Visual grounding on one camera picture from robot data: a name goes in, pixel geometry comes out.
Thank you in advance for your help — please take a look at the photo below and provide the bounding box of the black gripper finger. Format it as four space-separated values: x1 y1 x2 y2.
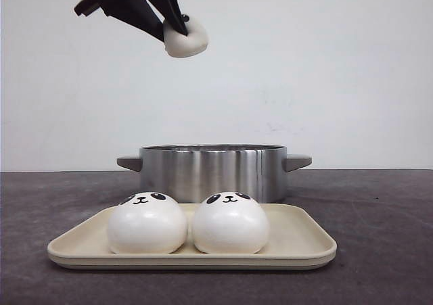
106 0 164 42
149 0 188 36

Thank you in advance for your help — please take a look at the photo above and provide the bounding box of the panda bun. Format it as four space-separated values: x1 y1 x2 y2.
191 191 270 254
163 14 208 58
107 191 188 254

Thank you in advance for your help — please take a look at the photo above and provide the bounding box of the stainless steel pot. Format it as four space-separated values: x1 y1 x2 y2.
116 144 312 203

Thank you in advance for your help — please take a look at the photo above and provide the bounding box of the cream rectangular tray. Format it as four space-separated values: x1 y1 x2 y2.
47 204 337 271

